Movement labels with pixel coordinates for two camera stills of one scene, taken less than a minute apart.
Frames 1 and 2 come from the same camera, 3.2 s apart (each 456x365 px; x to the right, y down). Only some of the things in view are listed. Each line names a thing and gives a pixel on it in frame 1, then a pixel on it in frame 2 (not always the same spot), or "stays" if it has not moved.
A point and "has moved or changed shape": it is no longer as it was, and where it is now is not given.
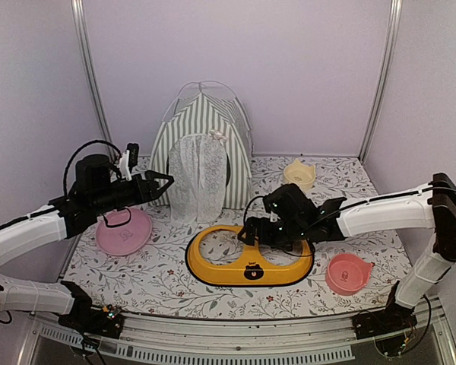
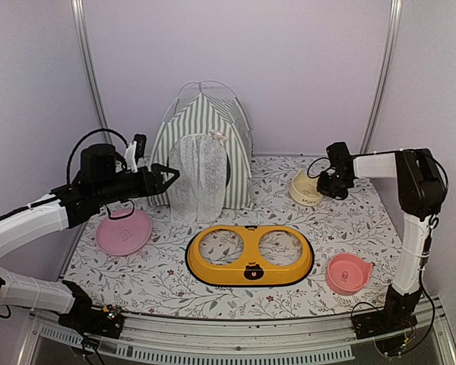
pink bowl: x=347 y=274 stays
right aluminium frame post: x=397 y=6 stays
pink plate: x=123 y=232 stays
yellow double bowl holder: x=258 y=272 stays
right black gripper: x=264 y=238 -> x=323 y=189
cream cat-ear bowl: x=300 y=174 has moved or changed shape
